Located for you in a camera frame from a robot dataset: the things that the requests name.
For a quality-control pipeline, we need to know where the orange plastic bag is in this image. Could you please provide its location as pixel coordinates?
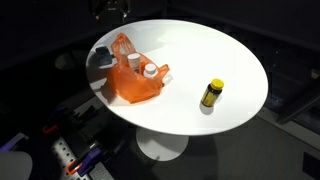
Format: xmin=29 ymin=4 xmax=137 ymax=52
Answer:
xmin=105 ymin=32 xmax=171 ymax=105

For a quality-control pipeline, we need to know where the yellow-capped amber pill bottle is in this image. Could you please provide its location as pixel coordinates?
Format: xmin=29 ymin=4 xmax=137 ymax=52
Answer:
xmin=200 ymin=78 xmax=225 ymax=108

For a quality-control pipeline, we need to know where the white table pedestal base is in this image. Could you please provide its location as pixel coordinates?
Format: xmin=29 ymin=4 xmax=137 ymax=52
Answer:
xmin=135 ymin=126 xmax=190 ymax=163

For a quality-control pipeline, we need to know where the purple and orange clamp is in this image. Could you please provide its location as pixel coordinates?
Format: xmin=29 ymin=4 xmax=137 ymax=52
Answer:
xmin=65 ymin=145 xmax=103 ymax=177

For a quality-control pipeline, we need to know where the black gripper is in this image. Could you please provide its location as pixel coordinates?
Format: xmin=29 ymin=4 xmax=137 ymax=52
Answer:
xmin=99 ymin=0 xmax=130 ymax=18

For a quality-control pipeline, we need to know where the white round object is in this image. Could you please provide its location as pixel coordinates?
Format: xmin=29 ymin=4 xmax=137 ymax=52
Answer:
xmin=0 ymin=150 xmax=34 ymax=180

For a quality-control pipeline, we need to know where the short white pill bottle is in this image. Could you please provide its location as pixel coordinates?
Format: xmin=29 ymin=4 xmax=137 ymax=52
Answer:
xmin=143 ymin=63 xmax=158 ymax=80

